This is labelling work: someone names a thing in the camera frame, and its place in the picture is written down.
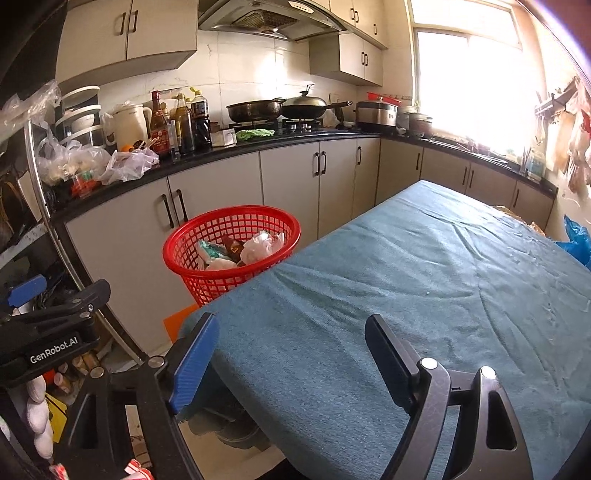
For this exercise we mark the red white packet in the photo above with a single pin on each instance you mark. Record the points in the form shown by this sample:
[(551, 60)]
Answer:
[(138, 470)]

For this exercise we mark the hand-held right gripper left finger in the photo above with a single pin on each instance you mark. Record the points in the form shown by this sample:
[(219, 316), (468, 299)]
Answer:
[(194, 360)]

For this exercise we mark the red plastic tray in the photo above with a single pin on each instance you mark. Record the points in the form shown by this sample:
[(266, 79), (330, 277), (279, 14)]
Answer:
[(385, 98)]

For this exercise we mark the dark brown wrapper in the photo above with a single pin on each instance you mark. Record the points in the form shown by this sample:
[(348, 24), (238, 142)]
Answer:
[(233, 247)]

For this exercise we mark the grey base cabinets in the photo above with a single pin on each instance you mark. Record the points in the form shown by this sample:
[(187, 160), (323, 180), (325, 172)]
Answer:
[(286, 184)]

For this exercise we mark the green cloth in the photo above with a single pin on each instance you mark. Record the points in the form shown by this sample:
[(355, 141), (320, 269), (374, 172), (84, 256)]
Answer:
[(254, 134)]

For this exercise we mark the yellow plastic bag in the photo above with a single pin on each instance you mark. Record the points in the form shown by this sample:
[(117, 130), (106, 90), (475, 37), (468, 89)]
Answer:
[(517, 219)]

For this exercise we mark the metal storage shelf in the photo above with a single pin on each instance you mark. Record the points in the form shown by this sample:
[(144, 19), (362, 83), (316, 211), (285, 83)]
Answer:
[(46, 217)]

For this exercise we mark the white crumpled plastic bag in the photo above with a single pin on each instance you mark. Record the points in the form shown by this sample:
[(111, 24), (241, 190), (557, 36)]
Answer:
[(261, 247)]

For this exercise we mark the blue plastic bag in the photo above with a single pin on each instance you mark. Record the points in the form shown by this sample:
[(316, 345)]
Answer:
[(577, 240)]

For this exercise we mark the clear bags on counter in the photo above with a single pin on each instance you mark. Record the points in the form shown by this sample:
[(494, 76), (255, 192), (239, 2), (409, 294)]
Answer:
[(120, 164)]

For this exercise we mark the clear plastic bag on shelf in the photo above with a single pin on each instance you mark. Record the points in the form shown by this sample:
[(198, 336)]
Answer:
[(27, 108)]

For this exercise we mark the black wok with lid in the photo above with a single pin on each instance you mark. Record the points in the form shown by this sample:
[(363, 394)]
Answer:
[(307, 108)]

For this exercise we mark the pale teal crumpled packet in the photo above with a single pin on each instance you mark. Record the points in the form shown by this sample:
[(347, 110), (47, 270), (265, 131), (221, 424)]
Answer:
[(210, 254)]

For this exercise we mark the white dish rack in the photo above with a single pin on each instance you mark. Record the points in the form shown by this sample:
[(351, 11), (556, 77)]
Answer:
[(81, 117)]

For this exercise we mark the small white box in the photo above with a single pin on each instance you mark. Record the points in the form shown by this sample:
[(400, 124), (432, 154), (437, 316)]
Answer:
[(224, 138)]

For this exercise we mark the orange plastic board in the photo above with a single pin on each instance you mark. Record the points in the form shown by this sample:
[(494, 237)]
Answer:
[(178, 323)]

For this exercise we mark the steel rice cooker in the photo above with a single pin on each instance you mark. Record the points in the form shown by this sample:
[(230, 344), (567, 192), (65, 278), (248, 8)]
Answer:
[(376, 114)]

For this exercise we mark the steel range hood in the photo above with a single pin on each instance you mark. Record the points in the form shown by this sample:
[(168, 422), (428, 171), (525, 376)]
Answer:
[(268, 18)]

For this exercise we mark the white electric kettle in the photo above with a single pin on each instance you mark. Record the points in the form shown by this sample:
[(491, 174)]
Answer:
[(129, 127)]

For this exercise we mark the red plastic basket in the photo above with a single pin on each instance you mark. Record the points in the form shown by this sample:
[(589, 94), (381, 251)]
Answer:
[(198, 286)]

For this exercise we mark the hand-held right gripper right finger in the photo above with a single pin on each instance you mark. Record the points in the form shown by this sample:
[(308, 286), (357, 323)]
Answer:
[(388, 355)]

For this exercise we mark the kitchen window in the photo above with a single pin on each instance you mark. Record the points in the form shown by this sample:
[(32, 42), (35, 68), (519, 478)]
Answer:
[(471, 69)]

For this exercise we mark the beige upper cabinets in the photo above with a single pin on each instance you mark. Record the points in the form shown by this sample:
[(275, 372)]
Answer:
[(138, 32)]

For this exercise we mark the dark frying pan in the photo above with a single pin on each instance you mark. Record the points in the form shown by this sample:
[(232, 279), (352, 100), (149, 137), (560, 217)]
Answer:
[(254, 110)]

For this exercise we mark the person's left hand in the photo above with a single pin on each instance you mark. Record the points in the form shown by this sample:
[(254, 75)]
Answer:
[(39, 415)]

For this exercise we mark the steel wall hook rack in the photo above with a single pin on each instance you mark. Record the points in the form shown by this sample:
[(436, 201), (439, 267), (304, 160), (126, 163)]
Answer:
[(554, 99)]

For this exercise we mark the dark cooking pot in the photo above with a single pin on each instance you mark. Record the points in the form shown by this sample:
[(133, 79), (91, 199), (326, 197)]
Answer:
[(421, 125)]

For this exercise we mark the row of condiment bottles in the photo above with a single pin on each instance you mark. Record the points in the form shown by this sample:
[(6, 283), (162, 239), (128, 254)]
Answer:
[(182, 129)]

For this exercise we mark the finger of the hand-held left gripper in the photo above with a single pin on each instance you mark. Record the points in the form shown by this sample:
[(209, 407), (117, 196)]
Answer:
[(27, 290), (87, 297)]

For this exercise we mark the blue table cloth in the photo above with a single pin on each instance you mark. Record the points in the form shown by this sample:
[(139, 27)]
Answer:
[(392, 277)]

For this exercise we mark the gas stove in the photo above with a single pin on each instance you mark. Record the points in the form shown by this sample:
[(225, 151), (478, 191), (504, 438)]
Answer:
[(295, 125)]

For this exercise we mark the hanging clear plastic bags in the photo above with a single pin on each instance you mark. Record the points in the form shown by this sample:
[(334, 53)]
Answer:
[(581, 138)]

